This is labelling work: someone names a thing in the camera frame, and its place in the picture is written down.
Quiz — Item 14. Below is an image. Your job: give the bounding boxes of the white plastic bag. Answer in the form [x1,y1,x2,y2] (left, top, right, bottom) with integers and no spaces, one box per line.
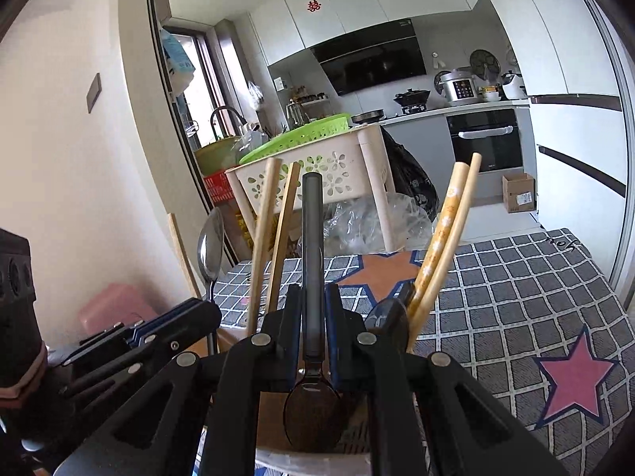
[233,124,269,159]

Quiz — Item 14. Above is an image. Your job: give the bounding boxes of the black spoon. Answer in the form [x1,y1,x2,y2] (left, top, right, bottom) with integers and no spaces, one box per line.
[364,282,418,355]

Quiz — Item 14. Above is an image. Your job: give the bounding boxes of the sliding door frame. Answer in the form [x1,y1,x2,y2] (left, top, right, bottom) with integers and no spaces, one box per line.
[570,0,635,303]

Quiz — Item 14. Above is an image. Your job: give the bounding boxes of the spice jar rack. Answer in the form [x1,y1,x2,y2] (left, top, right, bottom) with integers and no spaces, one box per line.
[287,92,332,121]

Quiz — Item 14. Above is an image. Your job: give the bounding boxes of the black garbage bag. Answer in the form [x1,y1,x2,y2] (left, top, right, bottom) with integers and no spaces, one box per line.
[381,129,440,209]

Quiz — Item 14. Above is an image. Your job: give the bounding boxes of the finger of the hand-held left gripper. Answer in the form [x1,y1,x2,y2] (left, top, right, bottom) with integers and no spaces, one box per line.
[60,321,222,398]
[79,297,223,358]

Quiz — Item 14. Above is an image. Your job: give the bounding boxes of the dark long-handled spoon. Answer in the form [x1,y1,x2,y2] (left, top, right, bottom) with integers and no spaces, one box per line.
[282,173,344,453]

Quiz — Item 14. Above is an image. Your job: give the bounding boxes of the silver metal spoon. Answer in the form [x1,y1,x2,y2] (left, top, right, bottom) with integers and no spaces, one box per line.
[197,207,225,358]

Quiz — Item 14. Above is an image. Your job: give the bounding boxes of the pale wooden stick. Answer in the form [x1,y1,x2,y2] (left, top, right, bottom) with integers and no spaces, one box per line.
[167,212,202,301]

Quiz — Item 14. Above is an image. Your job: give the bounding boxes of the pink plastic stool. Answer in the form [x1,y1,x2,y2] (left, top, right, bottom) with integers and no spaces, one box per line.
[79,282,157,335]

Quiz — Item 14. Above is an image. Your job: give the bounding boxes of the yellow flower-patterned chopstick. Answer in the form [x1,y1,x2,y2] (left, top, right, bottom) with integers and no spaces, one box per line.
[407,163,470,308]

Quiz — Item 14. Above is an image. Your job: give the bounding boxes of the white upper cabinets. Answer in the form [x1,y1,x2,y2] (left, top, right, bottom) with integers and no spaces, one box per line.
[248,0,474,66]

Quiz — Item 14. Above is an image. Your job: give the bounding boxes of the beige divided utensil holder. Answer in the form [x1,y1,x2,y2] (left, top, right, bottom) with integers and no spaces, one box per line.
[216,324,427,476]

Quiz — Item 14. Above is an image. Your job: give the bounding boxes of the small white appliance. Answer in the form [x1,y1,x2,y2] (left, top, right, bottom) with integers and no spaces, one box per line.
[502,72,527,100]

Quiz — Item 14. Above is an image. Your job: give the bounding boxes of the grey wall switch panel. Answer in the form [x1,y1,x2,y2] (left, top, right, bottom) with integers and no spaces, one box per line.
[87,73,102,114]

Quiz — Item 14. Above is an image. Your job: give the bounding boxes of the black wok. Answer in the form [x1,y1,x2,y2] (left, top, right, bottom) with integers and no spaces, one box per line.
[394,88,431,110]

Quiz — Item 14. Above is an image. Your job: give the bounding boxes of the white refrigerator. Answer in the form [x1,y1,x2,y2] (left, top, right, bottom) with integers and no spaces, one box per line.
[471,0,627,283]

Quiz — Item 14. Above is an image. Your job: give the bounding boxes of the beige flower-cutout basket rack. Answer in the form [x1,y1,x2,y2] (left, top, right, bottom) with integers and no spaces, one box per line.
[225,124,398,253]

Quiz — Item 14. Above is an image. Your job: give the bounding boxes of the grey plaid star tablecloth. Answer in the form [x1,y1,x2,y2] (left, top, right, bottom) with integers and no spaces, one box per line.
[213,228,623,476]

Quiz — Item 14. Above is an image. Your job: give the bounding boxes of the green plastic basket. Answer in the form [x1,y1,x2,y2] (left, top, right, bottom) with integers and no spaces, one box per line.
[239,113,350,165]

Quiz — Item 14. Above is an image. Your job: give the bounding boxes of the blue and white package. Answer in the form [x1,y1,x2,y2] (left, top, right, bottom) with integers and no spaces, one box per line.
[161,30,196,91]

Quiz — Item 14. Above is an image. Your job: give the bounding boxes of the clear plastic bag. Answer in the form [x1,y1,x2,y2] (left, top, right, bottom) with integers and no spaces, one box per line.
[325,193,432,253]

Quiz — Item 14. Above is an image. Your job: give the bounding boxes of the plain wooden chopstick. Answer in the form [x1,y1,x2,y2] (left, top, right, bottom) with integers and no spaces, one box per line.
[265,161,302,315]
[408,153,483,345]
[246,157,283,335]

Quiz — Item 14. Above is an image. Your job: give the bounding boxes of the round black mesh lid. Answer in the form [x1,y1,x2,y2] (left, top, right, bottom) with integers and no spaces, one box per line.
[469,50,501,81]

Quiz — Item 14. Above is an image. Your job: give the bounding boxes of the silver rice cooker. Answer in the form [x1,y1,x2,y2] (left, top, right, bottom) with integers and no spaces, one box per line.
[435,67,479,105]

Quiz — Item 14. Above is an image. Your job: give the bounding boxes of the red plastic crate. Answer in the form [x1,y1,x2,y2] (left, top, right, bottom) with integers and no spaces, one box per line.
[203,169,238,204]

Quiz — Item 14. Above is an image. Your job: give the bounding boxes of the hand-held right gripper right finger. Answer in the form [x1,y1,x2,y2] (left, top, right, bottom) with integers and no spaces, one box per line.
[325,282,571,476]

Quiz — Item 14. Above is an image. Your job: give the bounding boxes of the cardboard box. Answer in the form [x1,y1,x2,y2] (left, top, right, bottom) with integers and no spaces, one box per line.
[502,173,537,214]

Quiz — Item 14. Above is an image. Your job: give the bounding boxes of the kitchen faucet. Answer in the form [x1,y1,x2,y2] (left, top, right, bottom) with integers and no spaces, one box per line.
[211,106,246,140]

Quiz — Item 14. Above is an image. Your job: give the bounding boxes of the black built-in oven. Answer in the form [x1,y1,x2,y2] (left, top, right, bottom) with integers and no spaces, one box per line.
[445,108,524,174]

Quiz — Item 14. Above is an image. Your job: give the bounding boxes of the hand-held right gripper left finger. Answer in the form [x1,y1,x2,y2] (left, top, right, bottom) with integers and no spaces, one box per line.
[52,284,303,476]

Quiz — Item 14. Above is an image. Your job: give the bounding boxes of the black range hood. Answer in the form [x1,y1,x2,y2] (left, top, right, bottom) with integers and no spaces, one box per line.
[310,19,428,97]

